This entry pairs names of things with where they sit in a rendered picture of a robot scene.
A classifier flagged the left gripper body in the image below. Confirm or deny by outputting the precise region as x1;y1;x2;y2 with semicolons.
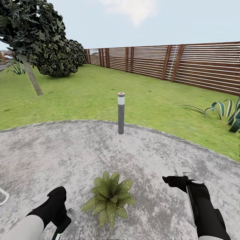
51;208;71;232

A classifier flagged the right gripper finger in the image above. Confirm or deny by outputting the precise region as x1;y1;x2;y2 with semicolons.
162;176;168;183

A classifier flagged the insectifuge atomizer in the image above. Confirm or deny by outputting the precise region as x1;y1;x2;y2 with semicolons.
52;228;63;240

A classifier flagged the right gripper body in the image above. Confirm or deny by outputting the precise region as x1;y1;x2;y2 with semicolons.
165;176;188;190

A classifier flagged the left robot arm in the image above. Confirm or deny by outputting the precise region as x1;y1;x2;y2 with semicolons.
1;186;80;240

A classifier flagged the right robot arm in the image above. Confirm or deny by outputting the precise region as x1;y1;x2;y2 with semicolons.
162;167;231;240

